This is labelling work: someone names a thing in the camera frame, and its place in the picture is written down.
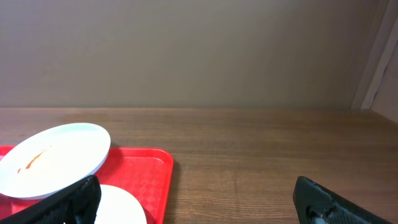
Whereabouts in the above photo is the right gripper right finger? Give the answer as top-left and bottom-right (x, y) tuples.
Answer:
(293, 176), (391, 224)

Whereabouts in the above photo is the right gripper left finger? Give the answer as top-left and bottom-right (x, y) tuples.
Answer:
(1, 175), (101, 224)

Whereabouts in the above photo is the red plastic tray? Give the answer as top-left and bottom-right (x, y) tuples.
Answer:
(1, 147), (174, 224)

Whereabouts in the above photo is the white plate right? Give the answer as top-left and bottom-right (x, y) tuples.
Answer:
(94, 184), (147, 224)

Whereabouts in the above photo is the white plate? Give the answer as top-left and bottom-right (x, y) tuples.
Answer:
(1, 123), (111, 200)
(94, 184), (147, 224)

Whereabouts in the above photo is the white plate top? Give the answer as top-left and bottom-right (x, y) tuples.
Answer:
(1, 123), (111, 200)

